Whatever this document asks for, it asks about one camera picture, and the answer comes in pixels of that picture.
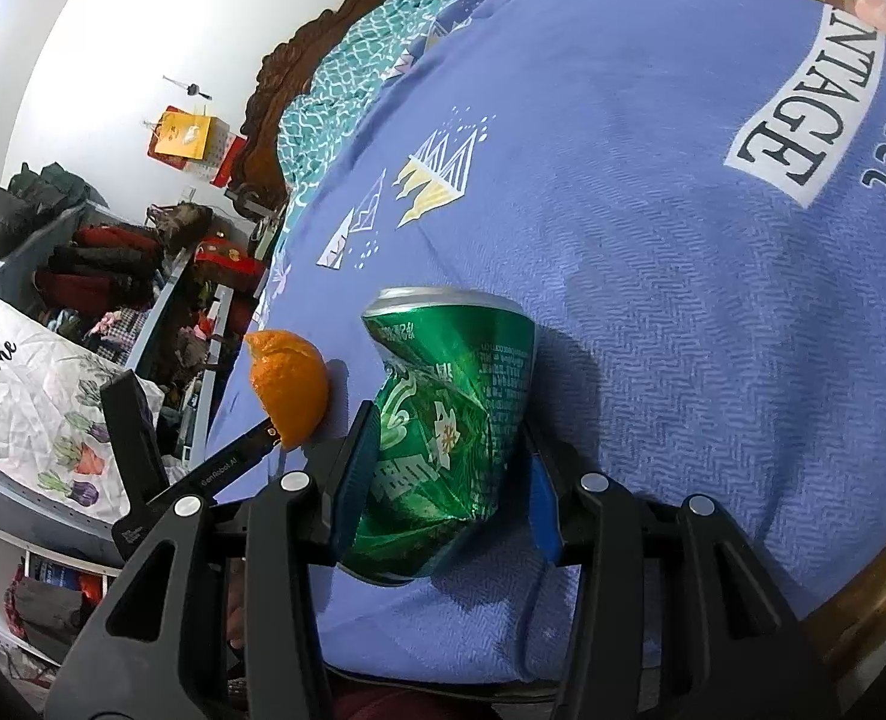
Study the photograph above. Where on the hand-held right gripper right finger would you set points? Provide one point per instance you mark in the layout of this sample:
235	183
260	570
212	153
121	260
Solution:
540	510

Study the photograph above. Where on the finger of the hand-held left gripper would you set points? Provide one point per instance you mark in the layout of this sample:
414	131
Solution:
134	427
225	469

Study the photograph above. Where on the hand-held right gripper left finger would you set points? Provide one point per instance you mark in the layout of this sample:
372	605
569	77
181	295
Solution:
357	480

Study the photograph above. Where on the crushed green drink can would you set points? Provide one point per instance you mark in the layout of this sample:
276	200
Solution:
443	390

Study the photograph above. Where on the white plant printed cloth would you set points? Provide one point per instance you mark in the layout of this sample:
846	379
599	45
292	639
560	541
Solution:
30	405

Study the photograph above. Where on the grey metal shelf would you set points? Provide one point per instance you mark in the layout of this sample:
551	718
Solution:
158	300

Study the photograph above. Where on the red black clothes stack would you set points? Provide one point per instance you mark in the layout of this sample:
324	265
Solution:
98	266

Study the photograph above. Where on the dark bag under shelf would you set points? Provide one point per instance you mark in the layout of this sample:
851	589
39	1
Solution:
49	607

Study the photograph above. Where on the brown handbag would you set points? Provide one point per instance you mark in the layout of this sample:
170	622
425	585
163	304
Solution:
180	223

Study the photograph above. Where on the blue printed blanket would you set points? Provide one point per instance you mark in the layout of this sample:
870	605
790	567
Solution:
638	277

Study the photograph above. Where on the dark green bag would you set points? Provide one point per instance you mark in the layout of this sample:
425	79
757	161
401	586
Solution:
49	184

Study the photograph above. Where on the yellow paper bag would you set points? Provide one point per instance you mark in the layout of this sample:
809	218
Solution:
184	135

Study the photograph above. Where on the carved wooden headboard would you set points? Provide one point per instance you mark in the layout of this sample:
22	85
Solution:
285	90

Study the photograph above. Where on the teal patterned blanket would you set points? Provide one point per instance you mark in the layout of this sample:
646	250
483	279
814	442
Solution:
353	75

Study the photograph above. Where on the red paper wall decoration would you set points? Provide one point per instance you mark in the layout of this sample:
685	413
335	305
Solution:
227	163

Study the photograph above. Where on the wooden bed frame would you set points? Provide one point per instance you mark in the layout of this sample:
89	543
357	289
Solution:
878	607

